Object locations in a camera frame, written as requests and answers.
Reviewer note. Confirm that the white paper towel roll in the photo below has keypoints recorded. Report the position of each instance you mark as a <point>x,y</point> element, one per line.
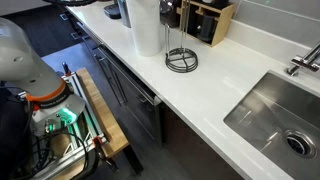
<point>145,25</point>

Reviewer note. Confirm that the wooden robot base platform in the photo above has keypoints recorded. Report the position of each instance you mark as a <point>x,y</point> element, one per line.
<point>116,140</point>

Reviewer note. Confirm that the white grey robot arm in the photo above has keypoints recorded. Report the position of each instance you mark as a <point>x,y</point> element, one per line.
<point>56,105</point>

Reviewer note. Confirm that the wooden coffee organizer rack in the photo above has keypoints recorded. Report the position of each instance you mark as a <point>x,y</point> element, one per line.
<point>207,23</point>

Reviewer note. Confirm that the stainless steel countertop bin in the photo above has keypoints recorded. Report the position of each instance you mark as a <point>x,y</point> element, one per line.
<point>124,12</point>

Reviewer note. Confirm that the black flat countertop device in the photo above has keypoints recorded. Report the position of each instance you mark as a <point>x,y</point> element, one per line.
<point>112,11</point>

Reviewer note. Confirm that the stainless steel sink basin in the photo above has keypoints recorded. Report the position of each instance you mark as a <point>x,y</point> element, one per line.
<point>282,121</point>

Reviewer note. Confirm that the chrome sink faucet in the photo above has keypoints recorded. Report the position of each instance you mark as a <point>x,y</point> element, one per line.
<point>309,61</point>

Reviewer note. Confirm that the dishwasher door with handle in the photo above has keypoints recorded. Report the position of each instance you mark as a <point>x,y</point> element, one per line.
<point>130,91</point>

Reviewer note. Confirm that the black wire towel stand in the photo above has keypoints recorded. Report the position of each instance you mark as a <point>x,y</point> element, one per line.
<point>182,59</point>

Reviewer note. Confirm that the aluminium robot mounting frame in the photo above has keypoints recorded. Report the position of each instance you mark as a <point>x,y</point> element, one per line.
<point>81,130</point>

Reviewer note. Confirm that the red handled clamp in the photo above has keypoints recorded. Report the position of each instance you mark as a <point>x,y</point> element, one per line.
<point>103,153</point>

